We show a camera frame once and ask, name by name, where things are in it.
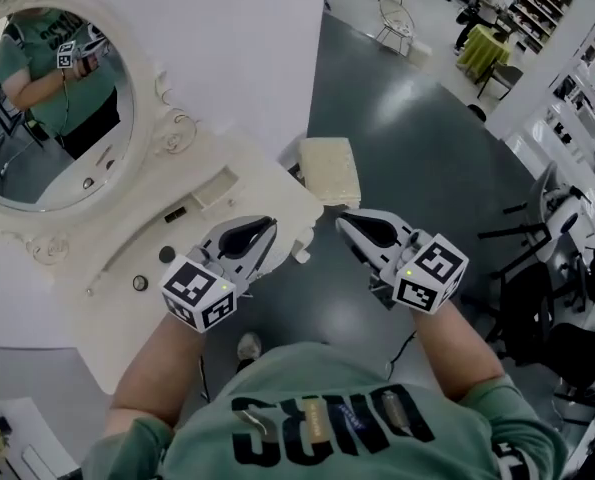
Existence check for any black padded chair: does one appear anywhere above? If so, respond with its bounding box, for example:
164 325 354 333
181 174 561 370
548 319 595 405

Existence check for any white ornate oval mirror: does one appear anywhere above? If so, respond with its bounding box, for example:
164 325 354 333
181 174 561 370
0 0 201 269

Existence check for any black cable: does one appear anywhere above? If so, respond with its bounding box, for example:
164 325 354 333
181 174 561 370
386 330 419 380
198 356 212 403

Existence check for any yellow-green clothed round table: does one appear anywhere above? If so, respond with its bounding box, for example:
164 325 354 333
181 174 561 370
458 23 513 82

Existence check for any white open shelf unit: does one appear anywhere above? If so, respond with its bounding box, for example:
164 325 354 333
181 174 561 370
0 396 79 480

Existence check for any person's right forearm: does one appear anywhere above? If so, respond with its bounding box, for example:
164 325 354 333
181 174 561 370
410 297 506 402

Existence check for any person's green printed t-shirt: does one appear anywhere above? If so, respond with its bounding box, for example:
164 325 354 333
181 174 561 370
79 342 571 480

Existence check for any white pouf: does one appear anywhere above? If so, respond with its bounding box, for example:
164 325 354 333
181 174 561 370
408 40 434 67

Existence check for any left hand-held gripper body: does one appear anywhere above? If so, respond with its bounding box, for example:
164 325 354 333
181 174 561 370
159 245 252 334

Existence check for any cream upholstered stool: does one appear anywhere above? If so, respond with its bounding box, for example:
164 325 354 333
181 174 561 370
276 136 363 209

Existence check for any person's left forearm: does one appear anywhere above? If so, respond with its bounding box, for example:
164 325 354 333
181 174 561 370
109 310 209 430

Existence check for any white rectangular box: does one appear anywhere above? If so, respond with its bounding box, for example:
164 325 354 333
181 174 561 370
191 166 242 213

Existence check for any white dressing table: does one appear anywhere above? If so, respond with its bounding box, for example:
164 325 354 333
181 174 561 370
26 127 326 397

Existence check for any wire frame chair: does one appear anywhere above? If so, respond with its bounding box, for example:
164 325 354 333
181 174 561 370
376 0 419 55

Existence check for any black metal stand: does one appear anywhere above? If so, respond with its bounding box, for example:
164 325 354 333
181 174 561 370
478 202 552 282

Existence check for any person's grey shoe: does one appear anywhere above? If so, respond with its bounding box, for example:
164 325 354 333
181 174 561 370
236 331 264 370

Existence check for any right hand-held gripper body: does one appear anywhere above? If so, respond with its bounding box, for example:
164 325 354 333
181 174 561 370
370 227 470 315

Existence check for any grey-green chair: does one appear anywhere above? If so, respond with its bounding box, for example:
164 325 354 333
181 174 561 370
476 60 525 102

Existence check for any white rounded machine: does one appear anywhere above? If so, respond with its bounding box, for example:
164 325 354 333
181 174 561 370
526 161 594 265

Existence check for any black office chair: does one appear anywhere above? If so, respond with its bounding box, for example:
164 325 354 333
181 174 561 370
486 260 561 365

